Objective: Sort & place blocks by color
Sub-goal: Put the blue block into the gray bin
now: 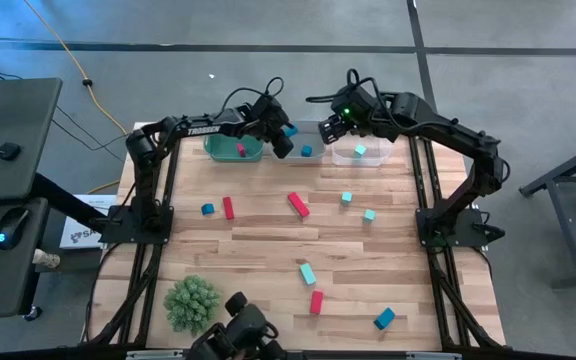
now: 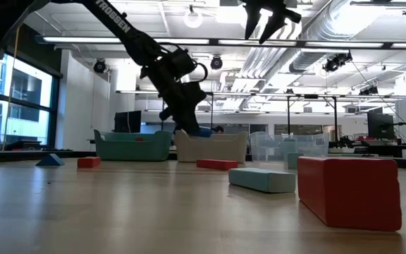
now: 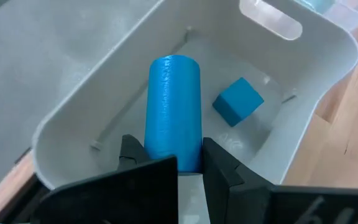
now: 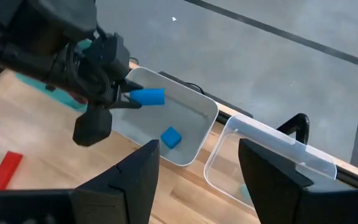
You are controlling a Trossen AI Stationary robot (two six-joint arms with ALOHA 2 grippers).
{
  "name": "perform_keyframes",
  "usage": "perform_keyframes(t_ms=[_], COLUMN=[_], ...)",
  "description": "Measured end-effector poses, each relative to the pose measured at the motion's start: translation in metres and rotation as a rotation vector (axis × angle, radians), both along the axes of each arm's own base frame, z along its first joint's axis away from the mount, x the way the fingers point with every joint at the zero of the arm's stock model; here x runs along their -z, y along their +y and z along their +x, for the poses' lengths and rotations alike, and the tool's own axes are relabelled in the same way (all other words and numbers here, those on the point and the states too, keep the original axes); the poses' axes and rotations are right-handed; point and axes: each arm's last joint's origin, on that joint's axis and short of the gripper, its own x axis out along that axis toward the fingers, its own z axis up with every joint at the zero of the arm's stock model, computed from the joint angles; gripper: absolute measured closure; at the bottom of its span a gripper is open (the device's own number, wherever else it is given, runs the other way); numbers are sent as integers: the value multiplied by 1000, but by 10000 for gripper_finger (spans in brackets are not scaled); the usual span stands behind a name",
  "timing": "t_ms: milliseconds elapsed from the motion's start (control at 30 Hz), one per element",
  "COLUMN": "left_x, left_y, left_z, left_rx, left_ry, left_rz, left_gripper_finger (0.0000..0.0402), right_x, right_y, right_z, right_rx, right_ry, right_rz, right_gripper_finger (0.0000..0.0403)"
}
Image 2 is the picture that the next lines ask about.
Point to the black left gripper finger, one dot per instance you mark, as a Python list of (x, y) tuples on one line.
[(197, 121), (186, 123)]

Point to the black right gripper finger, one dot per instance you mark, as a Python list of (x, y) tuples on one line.
[(252, 19), (273, 23)]

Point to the blue cylinder block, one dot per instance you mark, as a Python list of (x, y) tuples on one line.
[(206, 132)]

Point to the light teal cube block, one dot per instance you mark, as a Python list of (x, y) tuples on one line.
[(292, 160)]

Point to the small red block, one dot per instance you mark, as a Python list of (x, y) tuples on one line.
[(89, 162)]

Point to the blue triangular wedge block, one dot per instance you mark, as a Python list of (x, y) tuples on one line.
[(50, 161)]

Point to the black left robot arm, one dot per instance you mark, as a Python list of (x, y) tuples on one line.
[(118, 24)]

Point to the person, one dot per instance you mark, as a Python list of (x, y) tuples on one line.
[(219, 129)]

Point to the cream white plastic bin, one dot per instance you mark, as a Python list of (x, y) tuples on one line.
[(210, 150)]

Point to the round black ceiling fixture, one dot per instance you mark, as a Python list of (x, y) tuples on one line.
[(216, 63), (99, 66)]

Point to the long flat red block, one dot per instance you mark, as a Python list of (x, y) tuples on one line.
[(217, 164)]

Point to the black computer monitor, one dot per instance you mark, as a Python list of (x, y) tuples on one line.
[(381, 127), (127, 121)]

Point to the teal plastic bin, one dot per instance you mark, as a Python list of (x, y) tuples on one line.
[(132, 150)]

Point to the black track light cluster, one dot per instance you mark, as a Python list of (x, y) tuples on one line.
[(335, 63), (368, 91)]

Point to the clear plastic bin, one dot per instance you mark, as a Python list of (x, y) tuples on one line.
[(270, 151)]

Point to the long light teal block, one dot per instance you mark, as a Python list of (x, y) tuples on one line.
[(259, 180)]

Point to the black beam with light strips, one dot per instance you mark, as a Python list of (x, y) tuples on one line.
[(83, 40)]

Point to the large window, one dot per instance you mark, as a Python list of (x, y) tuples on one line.
[(26, 88)]

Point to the large red block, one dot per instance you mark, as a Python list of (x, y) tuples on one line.
[(347, 194)]

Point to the background black robot rig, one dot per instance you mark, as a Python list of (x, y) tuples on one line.
[(400, 150)]

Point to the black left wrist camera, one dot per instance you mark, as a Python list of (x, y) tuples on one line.
[(182, 63)]

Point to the black table edge rail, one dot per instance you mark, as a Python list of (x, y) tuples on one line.
[(30, 154)]

